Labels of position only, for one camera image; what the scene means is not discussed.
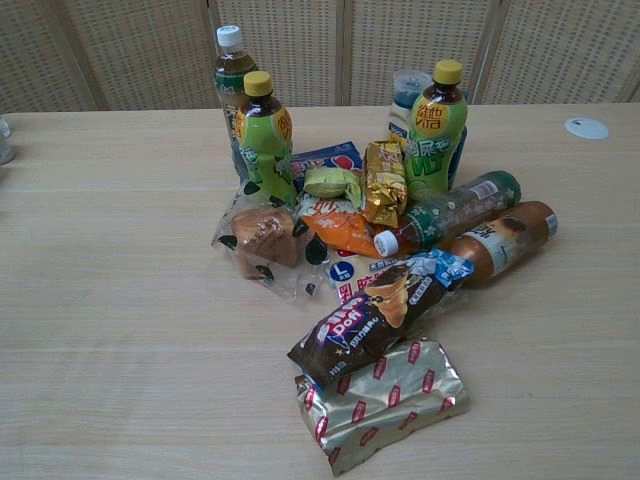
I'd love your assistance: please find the gold foil snack packet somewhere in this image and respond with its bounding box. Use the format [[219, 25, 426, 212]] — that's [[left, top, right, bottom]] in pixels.
[[360, 140, 408, 226]]

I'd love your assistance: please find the brown snack bag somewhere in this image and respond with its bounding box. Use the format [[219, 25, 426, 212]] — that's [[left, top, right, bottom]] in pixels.
[[286, 249, 475, 391]]

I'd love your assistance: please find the orange snack packet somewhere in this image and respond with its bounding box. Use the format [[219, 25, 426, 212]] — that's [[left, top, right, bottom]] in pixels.
[[299, 196, 385, 260]]

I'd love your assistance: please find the blue snack packet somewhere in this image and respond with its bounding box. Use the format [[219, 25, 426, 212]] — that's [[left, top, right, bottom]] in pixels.
[[289, 141, 371, 194]]

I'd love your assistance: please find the white-capped green tea bottle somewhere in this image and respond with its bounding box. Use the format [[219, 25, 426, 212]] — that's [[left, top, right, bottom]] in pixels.
[[213, 24, 259, 177]]

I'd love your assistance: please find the brown milk tea bottle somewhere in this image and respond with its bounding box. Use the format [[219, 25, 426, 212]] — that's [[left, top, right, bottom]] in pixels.
[[435, 200, 560, 291]]

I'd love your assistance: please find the bread in clear spotted bag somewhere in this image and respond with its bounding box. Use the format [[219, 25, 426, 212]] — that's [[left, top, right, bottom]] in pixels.
[[211, 180, 331, 304]]

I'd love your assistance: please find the white bottle with clear cap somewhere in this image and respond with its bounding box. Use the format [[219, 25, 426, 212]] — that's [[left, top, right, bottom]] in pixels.
[[385, 69, 433, 154]]

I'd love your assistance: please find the white glove packet blue label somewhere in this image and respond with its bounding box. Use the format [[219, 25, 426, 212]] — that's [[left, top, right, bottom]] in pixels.
[[327, 250, 401, 314]]

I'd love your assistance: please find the beige perforated folding screen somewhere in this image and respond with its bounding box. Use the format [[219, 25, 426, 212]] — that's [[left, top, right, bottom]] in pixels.
[[0, 0, 640, 115]]

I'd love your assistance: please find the white round cable grommet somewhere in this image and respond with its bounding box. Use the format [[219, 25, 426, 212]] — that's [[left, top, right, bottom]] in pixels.
[[564, 117, 611, 141]]

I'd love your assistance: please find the gold packet with red logos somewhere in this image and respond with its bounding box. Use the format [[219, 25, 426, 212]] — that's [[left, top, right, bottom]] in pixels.
[[293, 337, 471, 473]]

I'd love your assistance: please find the yellow-capped green lemon tea bottle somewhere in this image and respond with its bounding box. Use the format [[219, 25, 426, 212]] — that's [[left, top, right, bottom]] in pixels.
[[234, 70, 298, 209], [403, 59, 468, 203]]

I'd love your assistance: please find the clear container at table edge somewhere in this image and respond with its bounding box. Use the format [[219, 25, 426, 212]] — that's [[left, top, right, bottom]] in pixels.
[[0, 113, 17, 167]]

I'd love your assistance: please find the dark green jasmine tea bottle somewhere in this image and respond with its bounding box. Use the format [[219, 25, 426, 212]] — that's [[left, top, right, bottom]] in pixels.
[[373, 170, 522, 255]]

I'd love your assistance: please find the small green wrapped snack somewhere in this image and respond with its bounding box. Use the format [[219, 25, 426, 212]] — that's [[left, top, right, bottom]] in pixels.
[[302, 166, 362, 209]]

